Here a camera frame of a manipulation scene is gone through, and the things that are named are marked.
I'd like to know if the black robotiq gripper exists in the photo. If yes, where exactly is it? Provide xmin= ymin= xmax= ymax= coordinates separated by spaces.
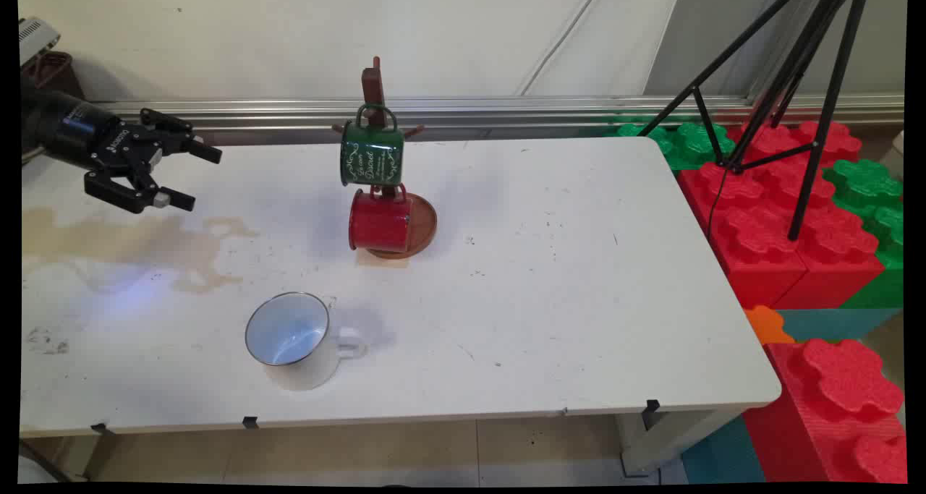
xmin=22 ymin=88 xmax=223 ymax=215

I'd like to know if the red enamel mug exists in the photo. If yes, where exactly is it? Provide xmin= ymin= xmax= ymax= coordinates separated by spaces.
xmin=348 ymin=183 xmax=415 ymax=253

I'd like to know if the brown wicker basket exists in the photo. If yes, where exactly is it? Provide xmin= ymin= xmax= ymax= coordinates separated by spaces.
xmin=33 ymin=51 xmax=85 ymax=101

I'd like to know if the green enamel mug white print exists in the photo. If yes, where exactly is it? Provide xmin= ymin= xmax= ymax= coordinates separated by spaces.
xmin=339 ymin=103 xmax=405 ymax=188

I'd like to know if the brown wooden mug tree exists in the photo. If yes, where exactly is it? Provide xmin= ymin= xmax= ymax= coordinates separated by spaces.
xmin=332 ymin=56 xmax=438 ymax=260

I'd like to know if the green foam building block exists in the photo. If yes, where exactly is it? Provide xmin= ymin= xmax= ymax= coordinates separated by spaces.
xmin=823 ymin=159 xmax=905 ymax=309
xmin=604 ymin=122 xmax=736 ymax=171

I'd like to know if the white table leg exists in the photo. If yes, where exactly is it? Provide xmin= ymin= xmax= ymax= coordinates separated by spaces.
xmin=615 ymin=407 xmax=746 ymax=478

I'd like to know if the red foam building block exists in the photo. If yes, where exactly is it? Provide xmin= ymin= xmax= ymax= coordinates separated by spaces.
xmin=676 ymin=120 xmax=887 ymax=311
xmin=743 ymin=338 xmax=907 ymax=484

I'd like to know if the orange foam piece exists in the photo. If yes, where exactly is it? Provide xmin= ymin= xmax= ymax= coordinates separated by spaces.
xmin=744 ymin=305 xmax=795 ymax=346

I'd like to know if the black tripod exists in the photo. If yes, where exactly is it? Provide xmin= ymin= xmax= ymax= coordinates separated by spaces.
xmin=637 ymin=0 xmax=871 ymax=242

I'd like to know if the teal foam block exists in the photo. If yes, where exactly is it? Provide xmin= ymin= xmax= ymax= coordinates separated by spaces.
xmin=776 ymin=308 xmax=904 ymax=344
xmin=680 ymin=415 xmax=766 ymax=484

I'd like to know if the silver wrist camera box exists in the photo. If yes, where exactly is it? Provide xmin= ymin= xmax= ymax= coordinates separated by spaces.
xmin=20 ymin=17 xmax=61 ymax=67

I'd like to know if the aluminium wall rail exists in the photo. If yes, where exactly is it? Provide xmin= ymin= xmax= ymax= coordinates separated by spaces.
xmin=90 ymin=95 xmax=905 ymax=145

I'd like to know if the white wall cable conduit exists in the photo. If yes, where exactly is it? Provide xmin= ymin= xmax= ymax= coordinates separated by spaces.
xmin=517 ymin=0 xmax=606 ymax=97

